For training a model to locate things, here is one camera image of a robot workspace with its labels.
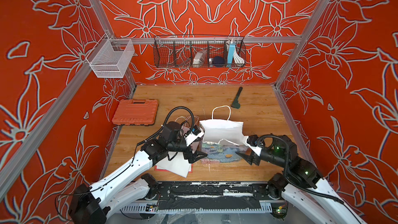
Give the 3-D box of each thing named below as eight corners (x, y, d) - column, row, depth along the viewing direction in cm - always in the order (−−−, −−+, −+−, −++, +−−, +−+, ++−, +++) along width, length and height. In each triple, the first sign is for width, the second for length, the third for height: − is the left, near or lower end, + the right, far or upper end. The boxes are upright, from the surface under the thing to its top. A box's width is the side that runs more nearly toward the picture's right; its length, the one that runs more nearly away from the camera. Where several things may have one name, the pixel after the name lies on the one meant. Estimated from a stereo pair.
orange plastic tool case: (114, 126, 98) (110, 122, 94) (123, 103, 110) (120, 99, 106) (154, 126, 98) (152, 122, 94) (159, 103, 110) (157, 99, 106)
